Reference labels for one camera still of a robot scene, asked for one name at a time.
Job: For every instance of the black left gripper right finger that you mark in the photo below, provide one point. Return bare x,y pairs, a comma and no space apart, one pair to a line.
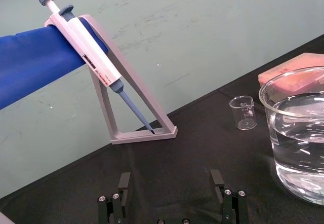
231,203

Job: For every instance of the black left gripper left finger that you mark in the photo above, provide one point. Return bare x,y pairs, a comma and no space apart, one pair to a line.
119,203

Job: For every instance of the small clear glass beaker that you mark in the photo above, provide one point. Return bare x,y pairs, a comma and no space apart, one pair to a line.
243,112

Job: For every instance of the large glass beaker with water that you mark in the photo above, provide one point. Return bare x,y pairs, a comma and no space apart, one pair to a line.
296,137

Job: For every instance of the black table cloth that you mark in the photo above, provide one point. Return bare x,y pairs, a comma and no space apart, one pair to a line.
189,158

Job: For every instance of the pink plastic box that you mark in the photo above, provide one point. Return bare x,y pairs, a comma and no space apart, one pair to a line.
291,75

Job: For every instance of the white and blue pipette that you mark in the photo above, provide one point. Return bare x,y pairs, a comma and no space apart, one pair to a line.
84,56

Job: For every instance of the grey and blue pipette stand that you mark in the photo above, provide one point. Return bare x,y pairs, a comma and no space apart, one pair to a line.
38,64

